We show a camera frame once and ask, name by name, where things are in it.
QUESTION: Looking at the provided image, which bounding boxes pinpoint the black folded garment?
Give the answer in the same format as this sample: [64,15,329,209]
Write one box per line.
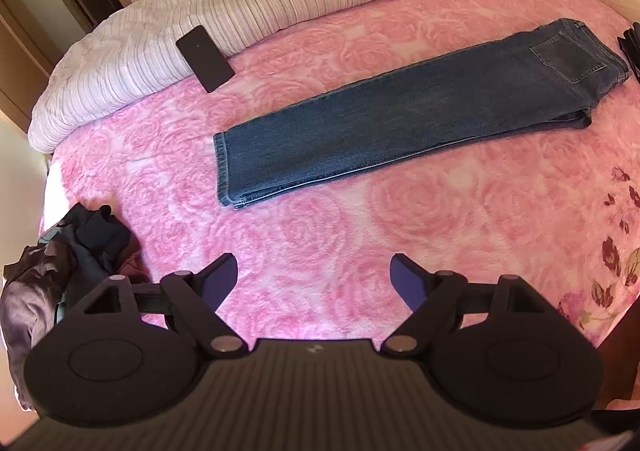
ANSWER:
[617,22,640,78]

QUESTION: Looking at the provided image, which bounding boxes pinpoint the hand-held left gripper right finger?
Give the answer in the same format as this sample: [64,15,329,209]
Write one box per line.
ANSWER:
[381,254,547,358]

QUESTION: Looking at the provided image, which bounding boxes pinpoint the white striped quilt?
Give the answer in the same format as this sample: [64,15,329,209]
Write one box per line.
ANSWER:
[27,0,561,154]

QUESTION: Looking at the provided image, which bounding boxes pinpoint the grey teal garment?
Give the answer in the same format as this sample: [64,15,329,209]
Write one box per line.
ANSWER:
[42,203,135,312]

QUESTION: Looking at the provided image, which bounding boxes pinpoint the brown garment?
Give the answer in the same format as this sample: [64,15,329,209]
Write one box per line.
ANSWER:
[0,246,76,412]

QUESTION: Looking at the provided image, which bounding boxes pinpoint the blue denim jeans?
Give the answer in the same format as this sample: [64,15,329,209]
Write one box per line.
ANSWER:
[213,18,632,210]

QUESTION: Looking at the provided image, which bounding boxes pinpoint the dark red garment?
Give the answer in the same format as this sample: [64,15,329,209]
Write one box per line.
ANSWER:
[117,236,152,285]

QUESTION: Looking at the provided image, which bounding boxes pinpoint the wooden door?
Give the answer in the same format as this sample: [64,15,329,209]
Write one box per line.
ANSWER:
[0,1,51,134]

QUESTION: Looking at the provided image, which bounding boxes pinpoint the black smartphone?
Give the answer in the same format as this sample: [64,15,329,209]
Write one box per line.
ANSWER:
[175,25,236,94]

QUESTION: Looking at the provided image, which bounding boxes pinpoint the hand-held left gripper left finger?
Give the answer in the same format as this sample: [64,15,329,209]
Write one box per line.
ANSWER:
[82,252,250,358]

